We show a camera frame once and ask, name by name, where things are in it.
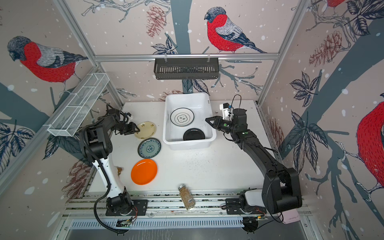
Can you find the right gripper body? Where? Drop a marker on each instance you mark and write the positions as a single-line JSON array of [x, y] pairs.
[[227, 126]]

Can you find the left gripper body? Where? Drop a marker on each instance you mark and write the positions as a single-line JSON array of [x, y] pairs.
[[125, 128]]

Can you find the black plate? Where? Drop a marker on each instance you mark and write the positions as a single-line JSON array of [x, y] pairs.
[[194, 134]]

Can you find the beige plate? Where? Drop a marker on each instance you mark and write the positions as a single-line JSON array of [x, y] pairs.
[[147, 130]]

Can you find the white plate green rim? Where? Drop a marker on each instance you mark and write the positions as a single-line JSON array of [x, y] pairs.
[[182, 117]]

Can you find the teal patterned plate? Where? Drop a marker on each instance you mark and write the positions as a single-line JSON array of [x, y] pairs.
[[149, 148]]

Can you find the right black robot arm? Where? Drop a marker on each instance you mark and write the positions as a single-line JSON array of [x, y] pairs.
[[281, 188]]

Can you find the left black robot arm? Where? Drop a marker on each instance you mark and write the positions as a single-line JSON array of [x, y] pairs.
[[96, 145]]

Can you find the white plastic bin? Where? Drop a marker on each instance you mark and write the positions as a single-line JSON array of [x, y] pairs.
[[200, 104]]

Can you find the orange plate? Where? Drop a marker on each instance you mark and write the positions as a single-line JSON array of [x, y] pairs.
[[144, 171]]

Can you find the glass spice jar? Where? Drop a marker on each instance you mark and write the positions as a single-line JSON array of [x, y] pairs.
[[186, 197]]

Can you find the small circuit board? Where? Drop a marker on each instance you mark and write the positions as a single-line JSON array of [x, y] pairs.
[[124, 223]]

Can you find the pink flat case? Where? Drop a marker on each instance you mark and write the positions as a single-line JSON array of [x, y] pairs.
[[290, 216]]

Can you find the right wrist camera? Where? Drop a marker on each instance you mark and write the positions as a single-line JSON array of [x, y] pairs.
[[226, 110]]

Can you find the black hanging wall basket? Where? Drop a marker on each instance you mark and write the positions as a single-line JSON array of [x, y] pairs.
[[187, 69]]

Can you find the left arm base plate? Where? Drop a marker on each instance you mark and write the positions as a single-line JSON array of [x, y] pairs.
[[137, 208]]

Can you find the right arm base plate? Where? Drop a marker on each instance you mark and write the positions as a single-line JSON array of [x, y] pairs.
[[241, 207]]

